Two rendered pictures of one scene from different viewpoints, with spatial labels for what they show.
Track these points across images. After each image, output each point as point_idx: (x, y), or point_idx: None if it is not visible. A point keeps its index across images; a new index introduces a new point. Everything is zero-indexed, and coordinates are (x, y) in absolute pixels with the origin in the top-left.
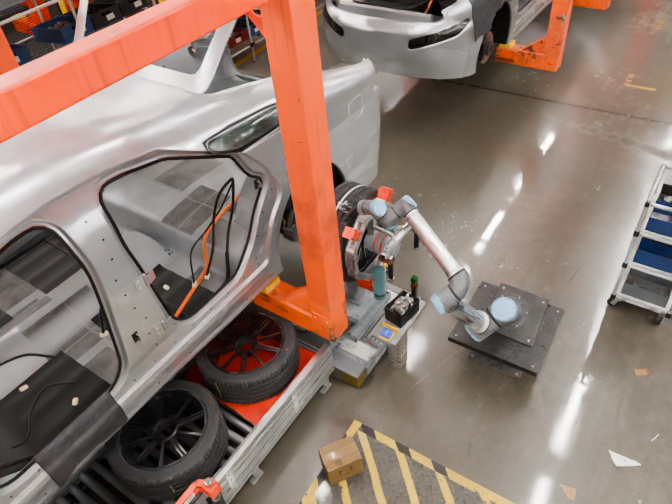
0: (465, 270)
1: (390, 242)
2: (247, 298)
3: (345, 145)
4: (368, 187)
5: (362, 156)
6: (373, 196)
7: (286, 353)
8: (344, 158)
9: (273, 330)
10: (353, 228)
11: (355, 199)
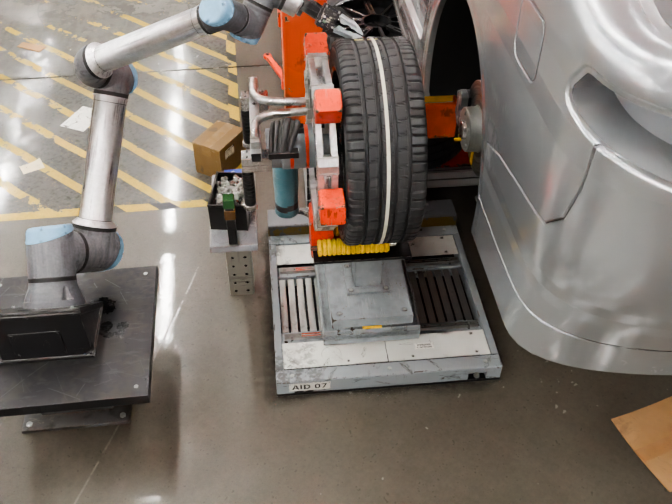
0: (81, 53)
1: (252, 85)
2: (408, 39)
3: (497, 87)
4: (365, 90)
5: (504, 199)
6: (341, 89)
7: None
8: (489, 113)
9: None
10: (316, 45)
11: (326, 6)
